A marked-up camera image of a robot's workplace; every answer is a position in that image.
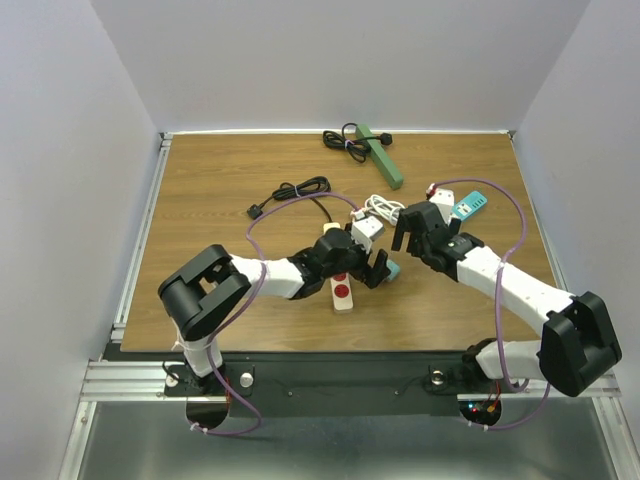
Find teal cube plug adapter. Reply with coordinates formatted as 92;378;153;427
386;260;401;282

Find black power strip cord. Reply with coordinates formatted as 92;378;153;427
247;175;335;224

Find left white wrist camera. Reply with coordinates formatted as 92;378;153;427
350;216;385;253

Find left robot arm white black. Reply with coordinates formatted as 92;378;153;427
158;228;392;394

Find white coiled cord with plug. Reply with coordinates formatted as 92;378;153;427
363;193;407;226

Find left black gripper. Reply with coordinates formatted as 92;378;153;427
322;236;390;289

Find black coiled cord with plug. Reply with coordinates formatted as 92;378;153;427
322;123;395;164

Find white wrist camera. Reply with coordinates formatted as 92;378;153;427
425;184;455;225
350;216;385;253

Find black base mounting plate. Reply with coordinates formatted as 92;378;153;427
164;352;521;419

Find teal power strip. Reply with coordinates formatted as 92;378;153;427
451;190;488;222

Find aluminium frame rail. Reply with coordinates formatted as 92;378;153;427
57;130;174;480

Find beige power strip red sockets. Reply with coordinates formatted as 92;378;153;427
322;222;356;315

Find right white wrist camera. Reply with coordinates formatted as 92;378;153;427
425;184;455;225

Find green power strip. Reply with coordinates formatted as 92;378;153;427
355;123;404;190

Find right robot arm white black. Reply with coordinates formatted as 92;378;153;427
392;201;622;397

